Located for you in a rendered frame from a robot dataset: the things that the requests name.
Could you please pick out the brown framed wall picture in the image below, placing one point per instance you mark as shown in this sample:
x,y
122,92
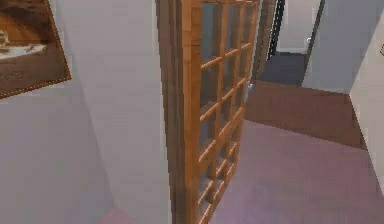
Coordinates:
x,y
26,56

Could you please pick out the white room door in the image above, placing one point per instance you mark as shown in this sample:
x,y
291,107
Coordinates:
x,y
296,26

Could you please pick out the wooden glazed room door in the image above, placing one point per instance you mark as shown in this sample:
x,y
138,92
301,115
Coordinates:
x,y
192,110

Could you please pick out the silver round door knob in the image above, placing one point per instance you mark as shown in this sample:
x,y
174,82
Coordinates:
x,y
308,40

